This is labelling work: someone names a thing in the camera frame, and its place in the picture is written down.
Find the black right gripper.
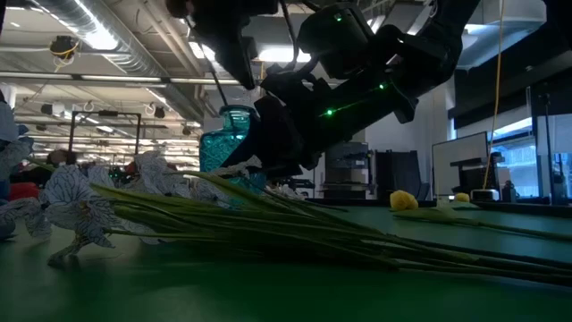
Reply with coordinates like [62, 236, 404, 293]
[254, 66, 420, 180]

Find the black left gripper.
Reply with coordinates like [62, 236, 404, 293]
[164, 0, 281, 90]

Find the white artificial flower bunch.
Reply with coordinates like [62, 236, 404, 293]
[0, 151, 572, 287]

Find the yellow artificial tulip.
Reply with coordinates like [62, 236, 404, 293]
[435, 191, 482, 210]
[389, 190, 572, 245]

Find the blue artificial flower bunch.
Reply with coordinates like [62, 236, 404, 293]
[0, 100, 35, 202]

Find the teal glass vase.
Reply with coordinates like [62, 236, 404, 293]
[198, 105, 269, 196]

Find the bright ceiling light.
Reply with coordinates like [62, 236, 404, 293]
[188, 40, 216, 63]
[257, 44, 313, 64]

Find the black cabinet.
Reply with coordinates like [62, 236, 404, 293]
[324, 141, 373, 200]

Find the black panel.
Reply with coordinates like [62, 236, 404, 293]
[374, 149, 425, 201]

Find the long ceiling light strip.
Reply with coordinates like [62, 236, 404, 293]
[0, 70, 242, 87]

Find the green table mat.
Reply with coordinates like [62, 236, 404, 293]
[0, 203, 572, 322]

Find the white board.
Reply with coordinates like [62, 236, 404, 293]
[431, 131, 491, 198]

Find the person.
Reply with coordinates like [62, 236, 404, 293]
[44, 148, 78, 171]

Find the white device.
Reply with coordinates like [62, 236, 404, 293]
[469, 187, 501, 202]

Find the red object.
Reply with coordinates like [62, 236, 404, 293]
[7, 182, 40, 201]

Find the silver ventilation duct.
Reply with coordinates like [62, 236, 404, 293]
[33, 0, 206, 124]

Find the black gantry frame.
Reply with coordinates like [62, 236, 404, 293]
[68, 110, 143, 157]

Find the yellow hanging cable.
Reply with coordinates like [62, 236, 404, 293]
[481, 0, 506, 191]

